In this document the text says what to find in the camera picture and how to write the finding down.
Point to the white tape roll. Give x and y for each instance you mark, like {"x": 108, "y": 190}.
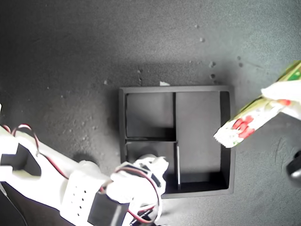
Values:
{"x": 90, "y": 166}
{"x": 147, "y": 157}

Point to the green red snack bar wrapper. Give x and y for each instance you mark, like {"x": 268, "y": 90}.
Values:
{"x": 242, "y": 127}

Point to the black tray with wells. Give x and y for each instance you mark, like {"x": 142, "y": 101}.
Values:
{"x": 200, "y": 117}

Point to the small white paper scrap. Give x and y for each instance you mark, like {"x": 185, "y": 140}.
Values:
{"x": 164, "y": 83}

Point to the black camera box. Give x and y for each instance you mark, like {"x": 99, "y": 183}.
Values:
{"x": 295, "y": 164}

